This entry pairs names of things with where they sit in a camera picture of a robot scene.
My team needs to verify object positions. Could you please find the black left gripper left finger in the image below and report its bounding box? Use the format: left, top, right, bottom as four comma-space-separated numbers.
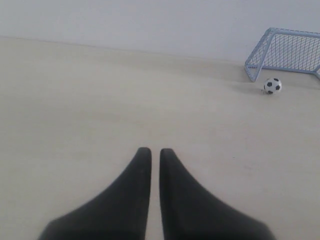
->
39, 147, 152, 240

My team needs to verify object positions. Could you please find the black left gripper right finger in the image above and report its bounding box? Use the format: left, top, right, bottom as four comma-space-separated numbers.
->
159, 148, 275, 240

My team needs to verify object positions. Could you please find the black and white soccer ball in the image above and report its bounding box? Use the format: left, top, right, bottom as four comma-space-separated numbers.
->
263, 78, 282, 95

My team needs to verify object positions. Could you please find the small blue soccer goal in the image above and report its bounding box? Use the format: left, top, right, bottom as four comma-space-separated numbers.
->
244, 27, 320, 83

